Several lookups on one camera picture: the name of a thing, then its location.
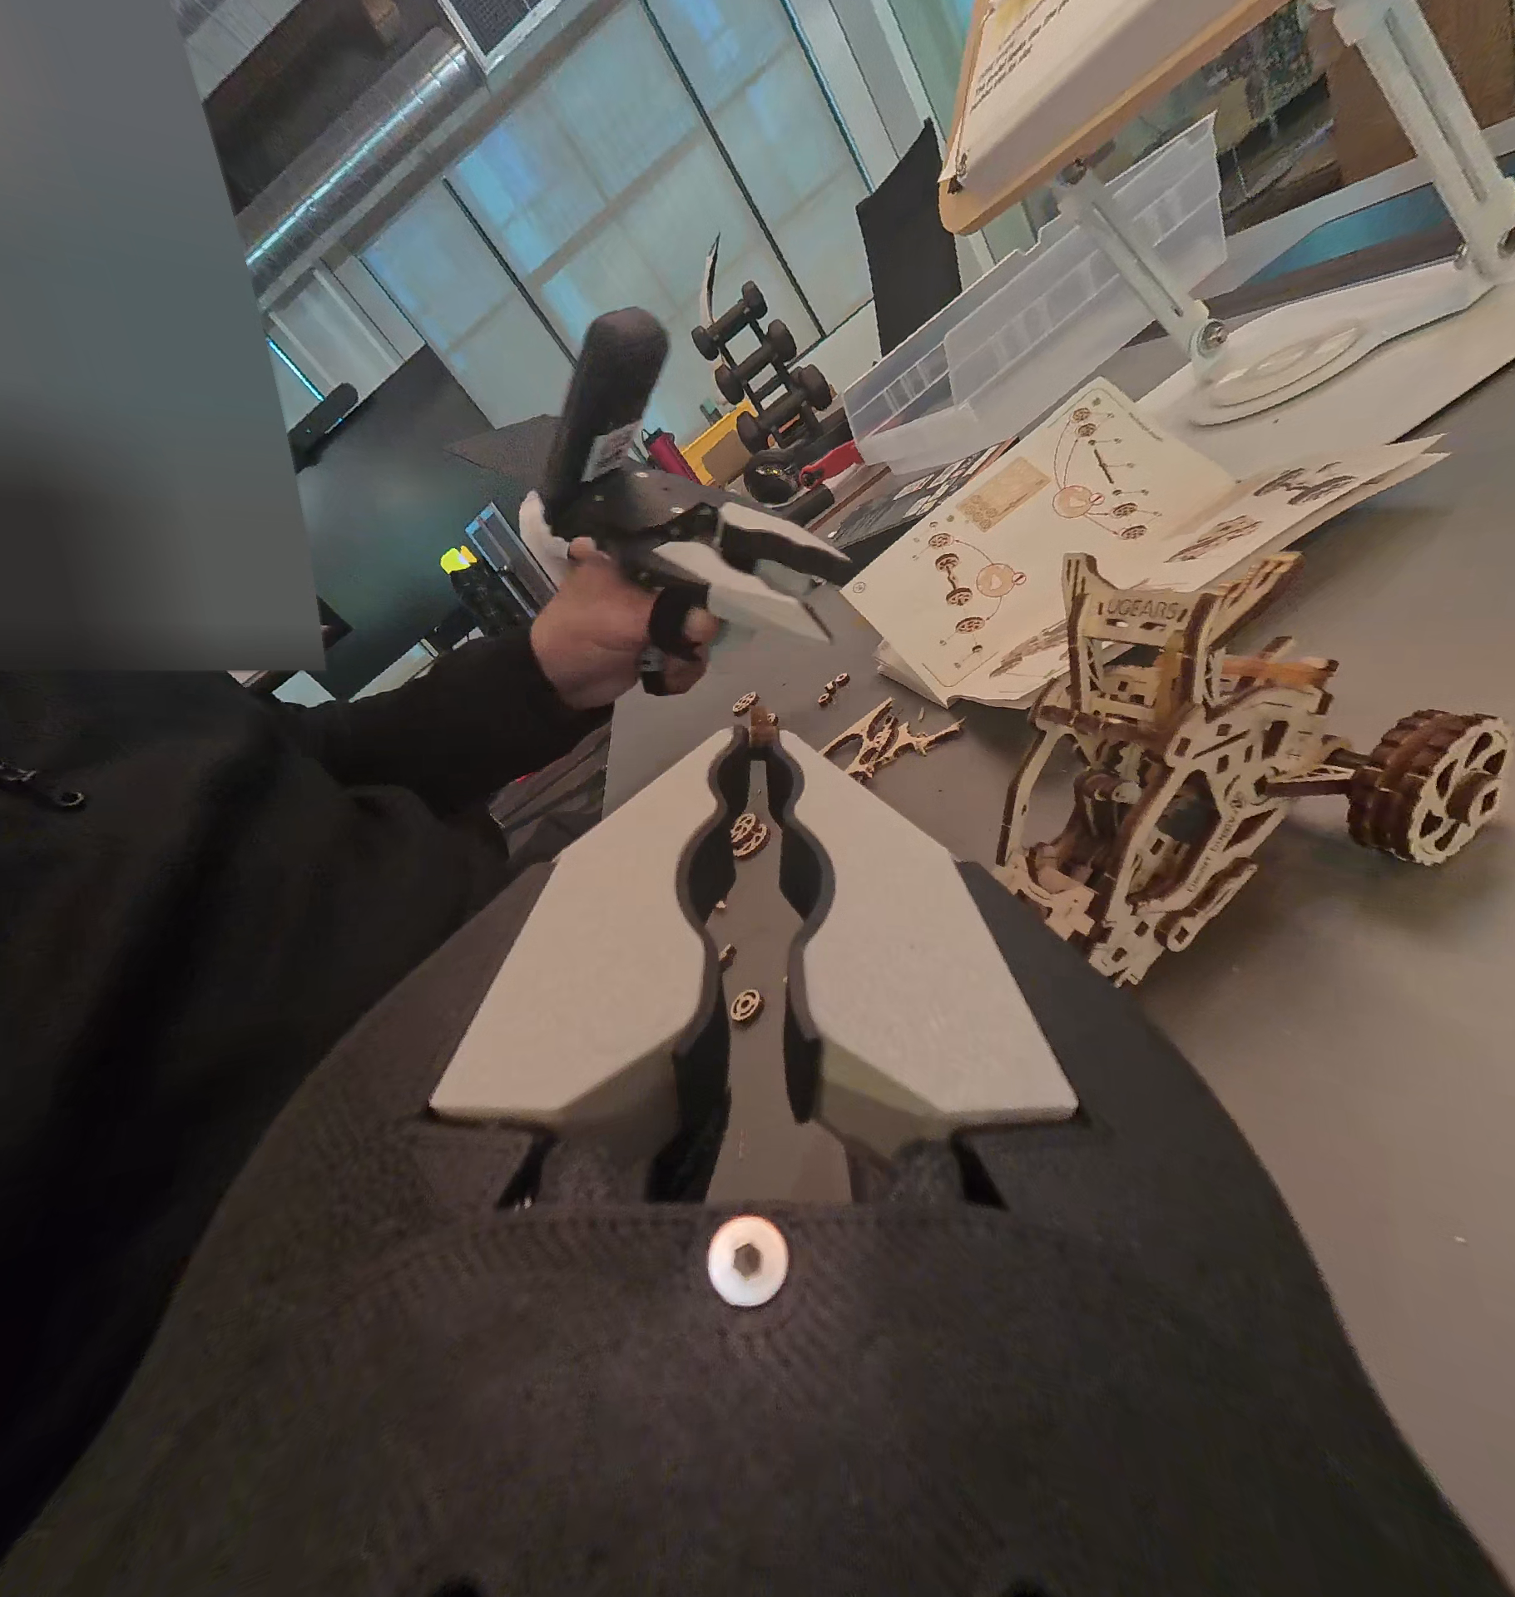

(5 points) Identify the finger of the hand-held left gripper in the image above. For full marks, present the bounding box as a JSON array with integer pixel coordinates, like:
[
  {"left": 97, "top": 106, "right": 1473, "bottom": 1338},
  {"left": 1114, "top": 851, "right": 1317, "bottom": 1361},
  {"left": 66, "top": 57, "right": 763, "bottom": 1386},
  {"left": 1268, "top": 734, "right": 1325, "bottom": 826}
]
[
  {"left": 714, "top": 499, "right": 854, "bottom": 585},
  {"left": 704, "top": 577, "right": 839, "bottom": 649}
]

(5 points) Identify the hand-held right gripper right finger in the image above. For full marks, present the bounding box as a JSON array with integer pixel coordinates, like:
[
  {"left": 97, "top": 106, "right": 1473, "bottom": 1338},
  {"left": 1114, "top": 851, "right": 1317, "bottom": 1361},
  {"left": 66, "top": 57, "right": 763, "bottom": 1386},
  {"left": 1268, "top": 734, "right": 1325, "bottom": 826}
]
[{"left": 768, "top": 727, "right": 1079, "bottom": 1188}]

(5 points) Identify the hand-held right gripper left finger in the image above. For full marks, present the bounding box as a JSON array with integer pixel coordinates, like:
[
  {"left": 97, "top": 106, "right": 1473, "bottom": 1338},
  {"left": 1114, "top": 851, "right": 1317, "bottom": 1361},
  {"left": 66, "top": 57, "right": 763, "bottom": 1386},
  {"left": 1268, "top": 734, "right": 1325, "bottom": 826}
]
[{"left": 430, "top": 727, "right": 749, "bottom": 1204}]

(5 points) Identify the wooden parts sheet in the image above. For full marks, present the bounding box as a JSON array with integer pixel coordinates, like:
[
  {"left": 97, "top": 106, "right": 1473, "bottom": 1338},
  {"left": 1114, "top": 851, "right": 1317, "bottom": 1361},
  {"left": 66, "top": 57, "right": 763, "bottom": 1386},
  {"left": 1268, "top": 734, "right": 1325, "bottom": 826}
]
[{"left": 817, "top": 699, "right": 966, "bottom": 785}]

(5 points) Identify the person's left forearm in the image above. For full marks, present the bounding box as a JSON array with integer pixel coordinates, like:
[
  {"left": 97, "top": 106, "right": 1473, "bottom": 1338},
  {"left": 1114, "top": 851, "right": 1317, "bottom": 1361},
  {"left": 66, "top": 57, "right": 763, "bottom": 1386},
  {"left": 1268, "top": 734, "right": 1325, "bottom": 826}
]
[{"left": 272, "top": 624, "right": 613, "bottom": 826}]

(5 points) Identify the wooden model buggy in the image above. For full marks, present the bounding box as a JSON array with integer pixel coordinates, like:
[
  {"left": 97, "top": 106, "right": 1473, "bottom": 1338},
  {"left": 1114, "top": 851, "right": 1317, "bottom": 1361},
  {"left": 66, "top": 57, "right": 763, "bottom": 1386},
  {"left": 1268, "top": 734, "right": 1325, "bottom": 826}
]
[{"left": 994, "top": 549, "right": 1515, "bottom": 988}]

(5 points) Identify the person's left hand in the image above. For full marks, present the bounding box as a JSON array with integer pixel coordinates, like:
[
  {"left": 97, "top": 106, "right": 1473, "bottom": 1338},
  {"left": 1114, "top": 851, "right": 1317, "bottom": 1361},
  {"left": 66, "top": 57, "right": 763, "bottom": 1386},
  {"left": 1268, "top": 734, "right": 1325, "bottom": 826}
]
[{"left": 530, "top": 549, "right": 723, "bottom": 716}]

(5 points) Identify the instruction booklet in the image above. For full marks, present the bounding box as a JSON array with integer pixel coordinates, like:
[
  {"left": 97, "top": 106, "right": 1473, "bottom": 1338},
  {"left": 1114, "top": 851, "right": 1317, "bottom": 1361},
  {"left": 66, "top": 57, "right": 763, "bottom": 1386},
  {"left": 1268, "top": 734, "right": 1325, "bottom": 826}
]
[{"left": 844, "top": 379, "right": 1451, "bottom": 706}]

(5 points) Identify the clear plastic storage box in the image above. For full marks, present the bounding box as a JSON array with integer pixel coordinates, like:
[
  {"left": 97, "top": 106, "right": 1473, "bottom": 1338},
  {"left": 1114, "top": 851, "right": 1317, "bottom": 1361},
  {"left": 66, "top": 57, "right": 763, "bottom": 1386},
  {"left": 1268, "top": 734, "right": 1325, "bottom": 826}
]
[{"left": 844, "top": 118, "right": 1226, "bottom": 466}]

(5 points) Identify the white tablet stand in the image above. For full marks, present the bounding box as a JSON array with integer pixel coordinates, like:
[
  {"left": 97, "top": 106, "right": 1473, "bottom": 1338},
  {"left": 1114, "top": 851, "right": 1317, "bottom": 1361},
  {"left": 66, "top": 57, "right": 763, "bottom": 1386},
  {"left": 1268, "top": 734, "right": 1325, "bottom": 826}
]
[{"left": 935, "top": 0, "right": 1515, "bottom": 424}]

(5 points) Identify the black wall monitor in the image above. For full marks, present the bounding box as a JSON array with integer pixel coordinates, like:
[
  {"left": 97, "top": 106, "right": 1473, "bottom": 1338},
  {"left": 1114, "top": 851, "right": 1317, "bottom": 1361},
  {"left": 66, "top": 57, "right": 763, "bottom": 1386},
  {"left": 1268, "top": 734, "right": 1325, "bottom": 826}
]
[{"left": 289, "top": 344, "right": 548, "bottom": 674}]

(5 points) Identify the silver ventilation duct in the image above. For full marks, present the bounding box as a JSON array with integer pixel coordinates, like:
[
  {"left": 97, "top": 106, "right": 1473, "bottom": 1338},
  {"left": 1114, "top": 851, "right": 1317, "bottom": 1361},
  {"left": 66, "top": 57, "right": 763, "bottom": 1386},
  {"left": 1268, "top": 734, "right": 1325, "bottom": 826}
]
[
  {"left": 207, "top": 0, "right": 472, "bottom": 141},
  {"left": 246, "top": 186, "right": 371, "bottom": 267}
]

